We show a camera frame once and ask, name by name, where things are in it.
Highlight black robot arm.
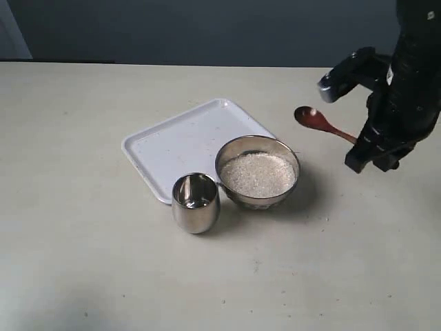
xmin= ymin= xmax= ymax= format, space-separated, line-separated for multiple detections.
xmin=345 ymin=1 xmax=440 ymax=173

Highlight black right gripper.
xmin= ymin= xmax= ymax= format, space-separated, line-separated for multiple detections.
xmin=345 ymin=79 xmax=440 ymax=174

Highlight white plastic tray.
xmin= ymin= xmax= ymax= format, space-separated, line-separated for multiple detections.
xmin=121 ymin=99 xmax=274 ymax=205

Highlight dark red wooden spoon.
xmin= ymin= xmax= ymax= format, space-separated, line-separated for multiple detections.
xmin=294 ymin=106 xmax=357 ymax=144

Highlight steel bowl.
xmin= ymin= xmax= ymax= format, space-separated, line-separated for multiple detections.
xmin=215 ymin=135 xmax=300 ymax=210

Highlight small steel cup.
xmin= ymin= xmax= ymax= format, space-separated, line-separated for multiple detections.
xmin=172 ymin=172 xmax=221 ymax=234

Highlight white rice grains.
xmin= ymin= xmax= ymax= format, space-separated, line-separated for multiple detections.
xmin=220 ymin=152 xmax=297 ymax=199

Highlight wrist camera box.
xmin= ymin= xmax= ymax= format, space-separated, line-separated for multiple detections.
xmin=317 ymin=47 xmax=392 ymax=103

